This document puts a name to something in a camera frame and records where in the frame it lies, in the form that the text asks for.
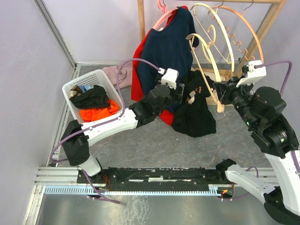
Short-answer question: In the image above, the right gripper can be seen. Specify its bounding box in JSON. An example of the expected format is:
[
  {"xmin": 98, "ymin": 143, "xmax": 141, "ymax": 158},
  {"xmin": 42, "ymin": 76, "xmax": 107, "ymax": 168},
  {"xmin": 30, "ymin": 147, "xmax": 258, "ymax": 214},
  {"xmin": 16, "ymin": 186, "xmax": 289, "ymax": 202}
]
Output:
[{"xmin": 214, "ymin": 75, "xmax": 259, "ymax": 128}]

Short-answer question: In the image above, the black t shirt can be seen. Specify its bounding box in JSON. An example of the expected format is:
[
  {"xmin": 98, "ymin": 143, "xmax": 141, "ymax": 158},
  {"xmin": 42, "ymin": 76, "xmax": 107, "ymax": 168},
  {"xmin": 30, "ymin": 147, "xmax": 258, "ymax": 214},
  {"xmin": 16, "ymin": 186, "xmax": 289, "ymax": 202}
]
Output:
[
  {"xmin": 172, "ymin": 70, "xmax": 216, "ymax": 137},
  {"xmin": 69, "ymin": 85, "xmax": 109, "ymax": 109}
]

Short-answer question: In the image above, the peach hanger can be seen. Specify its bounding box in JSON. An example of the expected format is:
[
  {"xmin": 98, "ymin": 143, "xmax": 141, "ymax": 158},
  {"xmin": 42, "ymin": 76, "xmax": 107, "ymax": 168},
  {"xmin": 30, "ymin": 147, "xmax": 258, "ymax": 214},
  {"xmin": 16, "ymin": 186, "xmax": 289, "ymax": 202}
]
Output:
[{"xmin": 212, "ymin": 0, "xmax": 265, "ymax": 65}]

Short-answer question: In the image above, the orange t shirt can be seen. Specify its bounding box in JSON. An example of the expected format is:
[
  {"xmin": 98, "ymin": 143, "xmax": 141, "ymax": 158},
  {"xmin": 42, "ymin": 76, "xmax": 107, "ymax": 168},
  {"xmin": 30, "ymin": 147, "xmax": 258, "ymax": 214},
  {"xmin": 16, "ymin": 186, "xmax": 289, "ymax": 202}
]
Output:
[{"xmin": 79, "ymin": 99, "xmax": 120, "ymax": 122}]

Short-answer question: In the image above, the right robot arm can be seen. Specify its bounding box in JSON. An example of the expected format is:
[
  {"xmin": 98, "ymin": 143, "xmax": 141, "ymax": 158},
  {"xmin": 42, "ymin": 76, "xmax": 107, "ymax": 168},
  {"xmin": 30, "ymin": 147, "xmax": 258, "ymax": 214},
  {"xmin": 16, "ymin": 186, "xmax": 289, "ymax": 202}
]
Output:
[{"xmin": 213, "ymin": 78, "xmax": 300, "ymax": 225}]

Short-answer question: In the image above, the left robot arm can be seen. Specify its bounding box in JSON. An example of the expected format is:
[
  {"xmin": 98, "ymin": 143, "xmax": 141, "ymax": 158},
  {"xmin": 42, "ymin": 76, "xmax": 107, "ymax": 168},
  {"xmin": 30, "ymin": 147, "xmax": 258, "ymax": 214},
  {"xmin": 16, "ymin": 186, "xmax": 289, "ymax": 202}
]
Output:
[{"xmin": 61, "ymin": 83, "xmax": 185, "ymax": 183}]

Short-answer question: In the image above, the navy blue t shirt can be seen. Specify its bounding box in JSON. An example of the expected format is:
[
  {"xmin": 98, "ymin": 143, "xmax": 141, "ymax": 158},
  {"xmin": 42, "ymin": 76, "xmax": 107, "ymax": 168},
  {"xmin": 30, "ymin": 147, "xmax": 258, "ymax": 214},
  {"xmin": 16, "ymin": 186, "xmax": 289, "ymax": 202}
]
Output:
[{"xmin": 137, "ymin": 7, "xmax": 195, "ymax": 96}]

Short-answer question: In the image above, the red t shirt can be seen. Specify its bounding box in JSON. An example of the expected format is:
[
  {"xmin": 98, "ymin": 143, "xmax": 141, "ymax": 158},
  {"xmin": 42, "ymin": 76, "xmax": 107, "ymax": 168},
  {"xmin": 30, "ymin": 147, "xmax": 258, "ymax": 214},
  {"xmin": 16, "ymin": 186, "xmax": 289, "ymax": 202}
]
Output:
[{"xmin": 131, "ymin": 9, "xmax": 178, "ymax": 126}]

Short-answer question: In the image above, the pink hanger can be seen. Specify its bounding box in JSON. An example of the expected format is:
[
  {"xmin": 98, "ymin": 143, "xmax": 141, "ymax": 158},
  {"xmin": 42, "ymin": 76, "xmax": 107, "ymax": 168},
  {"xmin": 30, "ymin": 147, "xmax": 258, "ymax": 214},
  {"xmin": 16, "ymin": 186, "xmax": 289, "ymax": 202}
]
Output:
[{"xmin": 153, "ymin": 0, "xmax": 178, "ymax": 30}]

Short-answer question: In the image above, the wooden clothes rack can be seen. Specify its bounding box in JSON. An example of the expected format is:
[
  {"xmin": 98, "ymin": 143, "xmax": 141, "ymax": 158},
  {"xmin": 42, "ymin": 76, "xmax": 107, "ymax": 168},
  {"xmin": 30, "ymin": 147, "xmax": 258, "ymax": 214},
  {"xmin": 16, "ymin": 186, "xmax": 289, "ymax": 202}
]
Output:
[{"xmin": 137, "ymin": 0, "xmax": 288, "ymax": 104}]

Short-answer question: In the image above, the beige cloth in rack base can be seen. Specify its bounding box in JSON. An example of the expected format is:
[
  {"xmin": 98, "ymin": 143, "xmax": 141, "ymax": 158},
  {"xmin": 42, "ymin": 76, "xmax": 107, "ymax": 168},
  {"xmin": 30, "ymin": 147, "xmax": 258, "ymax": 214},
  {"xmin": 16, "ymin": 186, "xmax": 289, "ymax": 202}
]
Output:
[{"xmin": 189, "ymin": 68, "xmax": 231, "ymax": 81}]

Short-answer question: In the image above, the pink cloth on floor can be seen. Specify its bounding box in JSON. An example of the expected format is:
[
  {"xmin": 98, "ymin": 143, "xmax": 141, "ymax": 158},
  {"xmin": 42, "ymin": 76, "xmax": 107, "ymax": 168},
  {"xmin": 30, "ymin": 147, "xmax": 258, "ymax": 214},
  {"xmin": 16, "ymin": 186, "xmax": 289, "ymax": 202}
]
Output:
[{"xmin": 102, "ymin": 62, "xmax": 133, "ymax": 89}]

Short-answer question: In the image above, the white plastic basket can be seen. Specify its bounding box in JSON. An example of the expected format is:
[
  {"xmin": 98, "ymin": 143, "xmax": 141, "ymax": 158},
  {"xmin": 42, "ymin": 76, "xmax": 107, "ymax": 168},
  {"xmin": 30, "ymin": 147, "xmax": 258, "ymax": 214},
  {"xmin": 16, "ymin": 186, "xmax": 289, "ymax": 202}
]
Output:
[{"xmin": 62, "ymin": 69, "xmax": 123, "ymax": 124}]

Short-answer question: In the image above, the corner aluminium profile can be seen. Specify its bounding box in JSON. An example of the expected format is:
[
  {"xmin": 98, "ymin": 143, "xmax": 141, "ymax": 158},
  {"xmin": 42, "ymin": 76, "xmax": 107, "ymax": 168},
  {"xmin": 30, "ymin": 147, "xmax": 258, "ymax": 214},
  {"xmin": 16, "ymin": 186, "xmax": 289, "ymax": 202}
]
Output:
[{"xmin": 33, "ymin": 0, "xmax": 76, "ymax": 68}]

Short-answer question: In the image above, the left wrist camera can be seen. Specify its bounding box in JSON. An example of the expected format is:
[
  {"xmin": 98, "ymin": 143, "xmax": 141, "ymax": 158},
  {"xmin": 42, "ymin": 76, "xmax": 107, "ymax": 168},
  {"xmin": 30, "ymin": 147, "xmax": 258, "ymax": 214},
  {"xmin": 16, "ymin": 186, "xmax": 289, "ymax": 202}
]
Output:
[{"xmin": 158, "ymin": 68, "xmax": 179, "ymax": 90}]

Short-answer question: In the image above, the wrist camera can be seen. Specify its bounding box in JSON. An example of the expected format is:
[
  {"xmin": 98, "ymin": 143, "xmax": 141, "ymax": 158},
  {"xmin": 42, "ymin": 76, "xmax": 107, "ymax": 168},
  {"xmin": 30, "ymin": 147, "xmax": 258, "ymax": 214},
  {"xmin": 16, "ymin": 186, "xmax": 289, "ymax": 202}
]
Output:
[
  {"xmin": 236, "ymin": 60, "xmax": 266, "ymax": 88},
  {"xmin": 158, "ymin": 68, "xmax": 179, "ymax": 90}
]

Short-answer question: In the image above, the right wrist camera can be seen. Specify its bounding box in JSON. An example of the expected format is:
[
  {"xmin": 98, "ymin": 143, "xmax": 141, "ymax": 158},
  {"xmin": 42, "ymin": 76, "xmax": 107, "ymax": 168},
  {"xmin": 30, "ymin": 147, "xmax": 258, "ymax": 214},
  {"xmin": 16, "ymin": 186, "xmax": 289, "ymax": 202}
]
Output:
[{"xmin": 236, "ymin": 60, "xmax": 266, "ymax": 88}]

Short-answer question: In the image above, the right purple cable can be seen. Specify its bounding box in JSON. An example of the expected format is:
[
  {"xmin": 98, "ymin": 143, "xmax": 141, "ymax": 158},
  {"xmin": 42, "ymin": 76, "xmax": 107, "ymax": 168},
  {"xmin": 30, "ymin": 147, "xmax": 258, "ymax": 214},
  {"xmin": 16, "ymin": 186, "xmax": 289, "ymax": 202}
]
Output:
[{"xmin": 221, "ymin": 60, "xmax": 300, "ymax": 201}]

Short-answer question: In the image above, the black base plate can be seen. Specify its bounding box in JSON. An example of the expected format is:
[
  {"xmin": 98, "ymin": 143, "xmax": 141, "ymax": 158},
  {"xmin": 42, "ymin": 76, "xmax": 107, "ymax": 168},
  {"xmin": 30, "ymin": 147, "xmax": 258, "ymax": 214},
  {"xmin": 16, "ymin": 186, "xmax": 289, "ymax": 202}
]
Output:
[{"xmin": 91, "ymin": 167, "xmax": 232, "ymax": 192}]

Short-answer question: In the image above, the aluminium frame rail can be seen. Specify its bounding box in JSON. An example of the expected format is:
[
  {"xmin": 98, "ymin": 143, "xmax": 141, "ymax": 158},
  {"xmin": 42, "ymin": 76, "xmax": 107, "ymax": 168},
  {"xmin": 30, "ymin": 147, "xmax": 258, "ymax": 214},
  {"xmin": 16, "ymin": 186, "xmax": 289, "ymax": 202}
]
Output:
[{"xmin": 22, "ymin": 63, "xmax": 300, "ymax": 225}]

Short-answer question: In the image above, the blue cable duct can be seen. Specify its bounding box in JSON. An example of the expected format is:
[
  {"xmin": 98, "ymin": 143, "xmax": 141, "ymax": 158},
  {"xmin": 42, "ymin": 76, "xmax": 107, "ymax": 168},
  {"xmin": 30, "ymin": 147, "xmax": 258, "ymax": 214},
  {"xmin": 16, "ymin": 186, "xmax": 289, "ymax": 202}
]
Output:
[{"xmin": 44, "ymin": 184, "xmax": 223, "ymax": 196}]

